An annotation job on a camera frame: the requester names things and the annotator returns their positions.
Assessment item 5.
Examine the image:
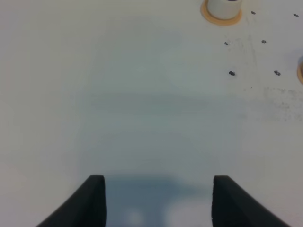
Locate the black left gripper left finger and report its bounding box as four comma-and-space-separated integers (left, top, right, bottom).
39, 175, 106, 227

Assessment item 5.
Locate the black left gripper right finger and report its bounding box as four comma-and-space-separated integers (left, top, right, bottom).
211, 175, 289, 227

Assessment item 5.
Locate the white teacup far left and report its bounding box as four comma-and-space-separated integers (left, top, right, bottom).
207, 0, 242, 20

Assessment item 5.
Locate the orange coaster far left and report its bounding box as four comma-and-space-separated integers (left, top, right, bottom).
200, 0, 242, 26

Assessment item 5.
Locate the orange coaster centre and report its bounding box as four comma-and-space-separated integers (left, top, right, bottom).
297, 57, 303, 85

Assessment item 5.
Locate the orange coaster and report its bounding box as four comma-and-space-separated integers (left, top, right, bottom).
200, 0, 242, 26
297, 57, 303, 85

